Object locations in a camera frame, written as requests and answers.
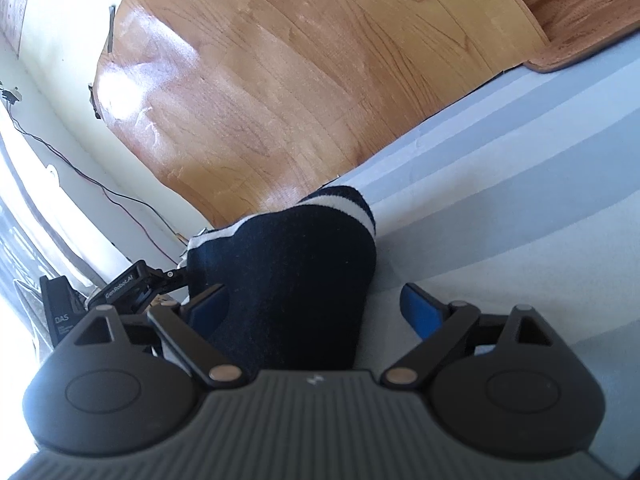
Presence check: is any navy white striped sock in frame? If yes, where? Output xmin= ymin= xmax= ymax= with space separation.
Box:
xmin=182 ymin=185 xmax=376 ymax=374

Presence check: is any grey striped bed sheet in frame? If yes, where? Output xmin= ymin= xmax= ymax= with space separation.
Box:
xmin=343 ymin=37 xmax=639 ymax=474

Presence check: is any brown floor mat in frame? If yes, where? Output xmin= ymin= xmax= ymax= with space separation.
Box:
xmin=523 ymin=0 xmax=639 ymax=73

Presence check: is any red black wall cable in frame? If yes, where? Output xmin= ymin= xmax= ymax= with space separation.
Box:
xmin=0 ymin=84 xmax=189 ymax=265

